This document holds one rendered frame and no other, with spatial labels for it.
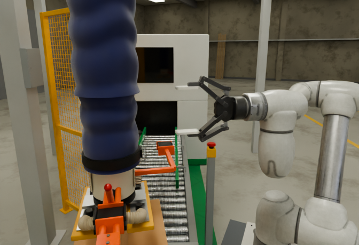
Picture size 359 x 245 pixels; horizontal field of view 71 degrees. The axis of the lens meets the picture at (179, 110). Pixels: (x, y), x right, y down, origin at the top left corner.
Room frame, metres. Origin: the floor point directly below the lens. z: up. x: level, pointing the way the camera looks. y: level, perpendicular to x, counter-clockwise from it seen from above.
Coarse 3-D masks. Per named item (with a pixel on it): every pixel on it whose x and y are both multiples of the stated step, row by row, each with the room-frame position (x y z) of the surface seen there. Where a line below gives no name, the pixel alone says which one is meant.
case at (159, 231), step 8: (152, 200) 1.25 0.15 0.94; (152, 208) 1.17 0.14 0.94; (160, 208) 1.17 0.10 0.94; (160, 216) 1.11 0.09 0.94; (160, 224) 1.05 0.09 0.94; (136, 232) 0.99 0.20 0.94; (144, 232) 0.99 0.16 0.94; (152, 232) 0.99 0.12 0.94; (160, 232) 0.99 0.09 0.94; (80, 240) 0.94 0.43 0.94; (88, 240) 0.94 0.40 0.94; (96, 240) 0.94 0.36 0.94; (128, 240) 0.94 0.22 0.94; (136, 240) 0.94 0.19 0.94; (144, 240) 0.94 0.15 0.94; (152, 240) 0.94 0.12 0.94; (160, 240) 0.94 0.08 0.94
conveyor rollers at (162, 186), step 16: (144, 144) 3.13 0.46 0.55; (144, 160) 2.67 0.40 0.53; (160, 160) 2.67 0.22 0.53; (144, 176) 2.31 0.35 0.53; (160, 176) 2.31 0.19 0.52; (160, 192) 1.97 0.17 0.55; (176, 192) 1.97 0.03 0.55; (176, 208) 1.77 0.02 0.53; (176, 224) 1.59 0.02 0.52; (176, 240) 1.42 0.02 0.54
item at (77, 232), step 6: (84, 192) 1.03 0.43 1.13; (90, 192) 0.98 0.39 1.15; (84, 210) 0.89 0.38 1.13; (90, 210) 0.85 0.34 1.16; (78, 216) 0.86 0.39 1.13; (90, 216) 0.84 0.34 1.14; (78, 228) 0.78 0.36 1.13; (72, 234) 0.76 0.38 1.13; (78, 234) 0.76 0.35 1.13; (84, 234) 0.76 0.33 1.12; (90, 234) 0.76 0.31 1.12; (72, 240) 0.75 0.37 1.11
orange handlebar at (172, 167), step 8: (168, 152) 1.20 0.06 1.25; (168, 160) 1.12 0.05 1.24; (152, 168) 1.02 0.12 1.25; (160, 168) 1.02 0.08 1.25; (168, 168) 1.02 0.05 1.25; (104, 192) 0.84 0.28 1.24; (120, 192) 0.84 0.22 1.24; (104, 200) 0.78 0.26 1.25; (120, 200) 0.79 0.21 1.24; (104, 232) 0.62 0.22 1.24; (104, 240) 0.59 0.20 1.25; (112, 240) 0.59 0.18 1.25; (120, 240) 0.62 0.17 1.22
